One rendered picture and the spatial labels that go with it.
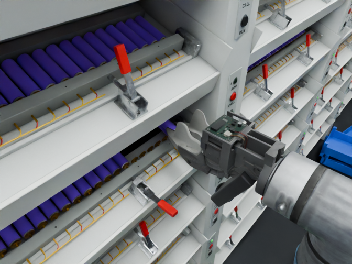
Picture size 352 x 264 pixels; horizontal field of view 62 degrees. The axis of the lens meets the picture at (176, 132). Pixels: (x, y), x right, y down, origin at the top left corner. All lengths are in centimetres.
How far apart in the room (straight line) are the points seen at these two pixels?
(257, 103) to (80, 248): 53
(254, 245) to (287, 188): 114
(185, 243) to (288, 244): 79
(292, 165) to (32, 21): 34
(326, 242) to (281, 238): 116
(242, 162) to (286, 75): 51
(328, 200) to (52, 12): 37
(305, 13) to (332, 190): 53
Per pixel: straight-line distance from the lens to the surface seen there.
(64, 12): 30
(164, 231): 71
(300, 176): 42
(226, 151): 44
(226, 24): 48
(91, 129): 38
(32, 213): 50
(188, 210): 74
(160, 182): 55
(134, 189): 52
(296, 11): 82
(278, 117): 107
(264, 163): 43
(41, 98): 38
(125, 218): 51
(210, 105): 56
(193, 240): 91
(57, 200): 50
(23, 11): 28
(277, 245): 157
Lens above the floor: 131
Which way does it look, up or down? 40 degrees down
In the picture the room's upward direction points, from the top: straight up
